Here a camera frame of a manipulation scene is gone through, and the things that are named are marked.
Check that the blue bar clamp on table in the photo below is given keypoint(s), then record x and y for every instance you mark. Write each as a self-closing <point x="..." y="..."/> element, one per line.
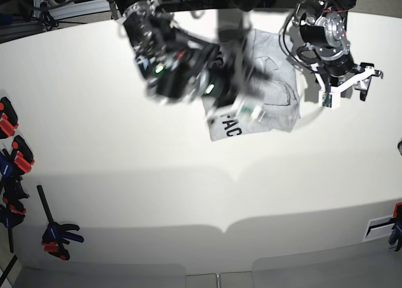
<point x="56" y="235"/>

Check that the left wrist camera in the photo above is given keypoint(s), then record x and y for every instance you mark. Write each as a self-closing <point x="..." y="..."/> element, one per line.
<point x="329" y="99"/>

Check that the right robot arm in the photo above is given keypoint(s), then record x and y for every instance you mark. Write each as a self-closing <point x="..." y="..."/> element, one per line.
<point x="178" y="66"/>

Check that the grey T-shirt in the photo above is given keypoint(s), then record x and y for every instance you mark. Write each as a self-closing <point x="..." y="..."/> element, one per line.
<point x="281" y="98"/>

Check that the blue clamp at right edge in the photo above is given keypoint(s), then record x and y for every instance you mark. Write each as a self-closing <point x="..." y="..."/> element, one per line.
<point x="395" y="237"/>

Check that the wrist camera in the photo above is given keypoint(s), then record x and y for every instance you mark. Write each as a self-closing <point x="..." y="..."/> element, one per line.
<point x="251" y="111"/>
<point x="329" y="99"/>

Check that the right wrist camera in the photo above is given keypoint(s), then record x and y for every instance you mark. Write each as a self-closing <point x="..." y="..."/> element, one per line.
<point x="251" y="111"/>

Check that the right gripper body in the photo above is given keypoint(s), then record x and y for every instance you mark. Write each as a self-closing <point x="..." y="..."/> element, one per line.
<point x="231" y="83"/>

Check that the orange black clamp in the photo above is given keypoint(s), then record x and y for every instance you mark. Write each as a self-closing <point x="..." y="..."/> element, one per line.
<point x="19" y="161"/>
<point x="9" y="118"/>

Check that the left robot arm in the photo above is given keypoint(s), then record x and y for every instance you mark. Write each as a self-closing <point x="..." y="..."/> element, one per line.
<point x="326" y="50"/>

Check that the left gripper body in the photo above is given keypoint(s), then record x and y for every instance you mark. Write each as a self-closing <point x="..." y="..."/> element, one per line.
<point x="343" y="73"/>

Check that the lower orange black clamp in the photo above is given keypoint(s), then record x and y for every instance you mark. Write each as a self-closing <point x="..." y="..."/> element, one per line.
<point x="19" y="161"/>

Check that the upper orange black clamp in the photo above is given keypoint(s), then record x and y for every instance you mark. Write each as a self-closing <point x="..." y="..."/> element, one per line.
<point x="9" y="118"/>

